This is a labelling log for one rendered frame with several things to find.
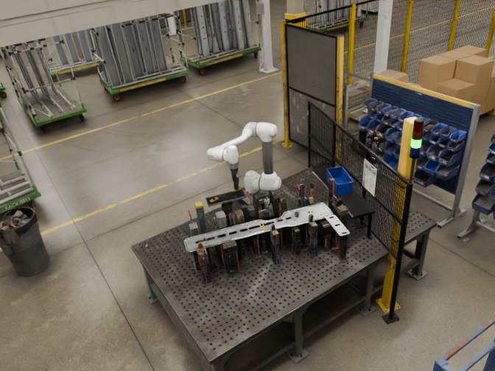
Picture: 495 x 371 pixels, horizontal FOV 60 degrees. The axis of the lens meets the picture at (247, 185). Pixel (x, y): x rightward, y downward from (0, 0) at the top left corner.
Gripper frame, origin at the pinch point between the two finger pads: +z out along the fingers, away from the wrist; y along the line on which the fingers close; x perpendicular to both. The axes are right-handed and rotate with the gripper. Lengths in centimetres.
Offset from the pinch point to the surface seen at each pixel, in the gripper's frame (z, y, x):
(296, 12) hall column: 10, -631, 463
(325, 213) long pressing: 26, 51, 65
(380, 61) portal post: 27, -255, 396
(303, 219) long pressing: 26, 49, 42
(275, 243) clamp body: 31, 57, 7
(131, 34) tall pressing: 4, -694, 72
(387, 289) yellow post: 99, 103, 101
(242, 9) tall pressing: 3, -728, 366
